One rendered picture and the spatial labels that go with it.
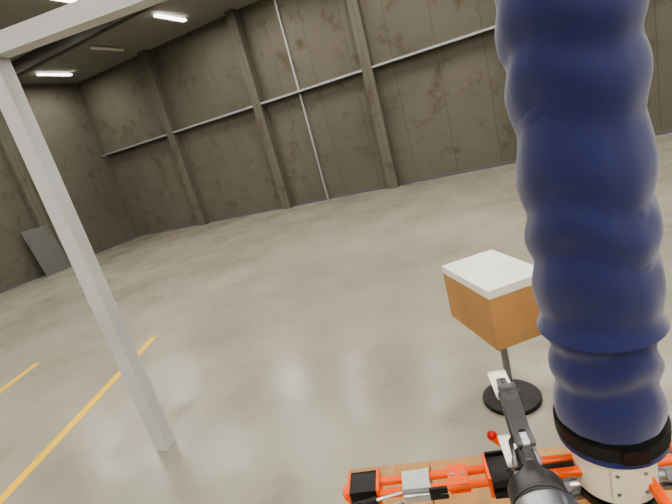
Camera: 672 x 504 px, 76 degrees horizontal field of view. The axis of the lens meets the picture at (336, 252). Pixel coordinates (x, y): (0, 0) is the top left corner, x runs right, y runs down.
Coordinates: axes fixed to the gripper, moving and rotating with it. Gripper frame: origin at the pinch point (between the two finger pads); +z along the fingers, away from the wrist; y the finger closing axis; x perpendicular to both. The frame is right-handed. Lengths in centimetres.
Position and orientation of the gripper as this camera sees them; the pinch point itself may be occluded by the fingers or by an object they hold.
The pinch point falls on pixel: (502, 408)
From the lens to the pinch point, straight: 85.2
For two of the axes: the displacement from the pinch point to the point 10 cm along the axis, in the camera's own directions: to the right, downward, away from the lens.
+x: 9.7, -2.0, -1.7
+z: 1.0, -3.1, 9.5
